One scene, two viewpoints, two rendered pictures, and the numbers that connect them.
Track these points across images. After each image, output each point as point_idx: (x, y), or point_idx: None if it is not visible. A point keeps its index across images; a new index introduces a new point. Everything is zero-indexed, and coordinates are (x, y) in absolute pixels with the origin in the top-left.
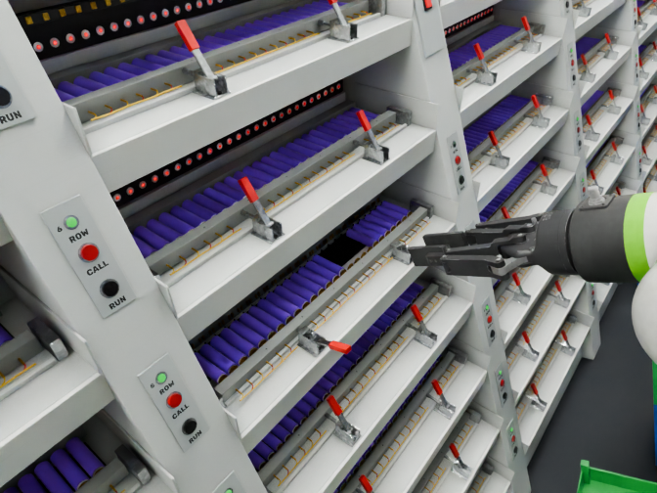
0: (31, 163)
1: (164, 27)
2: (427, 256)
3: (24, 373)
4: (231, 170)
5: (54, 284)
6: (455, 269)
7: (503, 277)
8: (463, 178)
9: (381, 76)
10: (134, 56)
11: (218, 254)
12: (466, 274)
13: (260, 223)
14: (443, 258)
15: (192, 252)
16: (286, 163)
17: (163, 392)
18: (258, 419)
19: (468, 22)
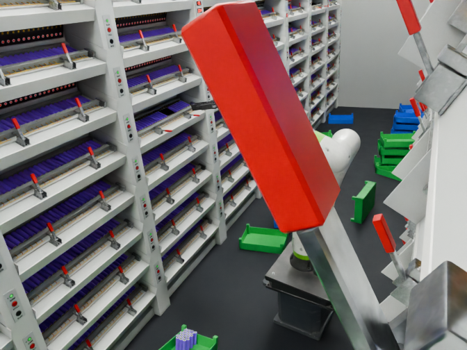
0: (113, 57)
1: (126, 28)
2: (196, 106)
3: (96, 108)
4: (137, 75)
5: (112, 85)
6: (203, 107)
7: (215, 107)
8: (209, 96)
9: (185, 56)
10: (119, 35)
11: (138, 95)
12: (206, 109)
13: (150, 89)
14: (201, 105)
15: (130, 93)
16: (154, 76)
17: (126, 123)
18: (144, 144)
19: None
